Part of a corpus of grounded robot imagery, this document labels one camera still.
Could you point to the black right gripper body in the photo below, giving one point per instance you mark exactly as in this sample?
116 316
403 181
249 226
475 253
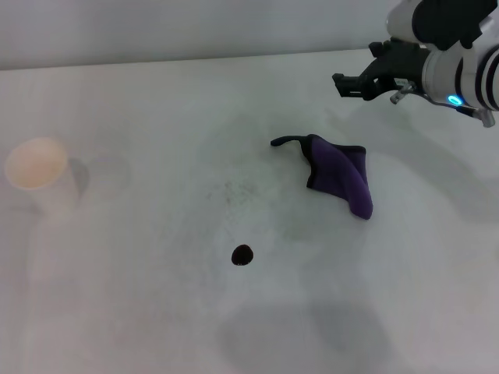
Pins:
401 64

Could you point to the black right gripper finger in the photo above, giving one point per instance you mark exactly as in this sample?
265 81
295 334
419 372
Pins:
376 50
349 85

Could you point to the purple rag with black trim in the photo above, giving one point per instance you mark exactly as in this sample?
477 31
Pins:
347 175

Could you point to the white paper cup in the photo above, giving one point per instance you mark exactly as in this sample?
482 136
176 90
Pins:
39 171

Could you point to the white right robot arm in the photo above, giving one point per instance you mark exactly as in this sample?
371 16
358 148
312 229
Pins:
471 74

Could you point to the black water stain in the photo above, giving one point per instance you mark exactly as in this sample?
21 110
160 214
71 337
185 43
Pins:
242 255

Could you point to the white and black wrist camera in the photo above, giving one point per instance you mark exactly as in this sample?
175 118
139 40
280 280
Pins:
440 19

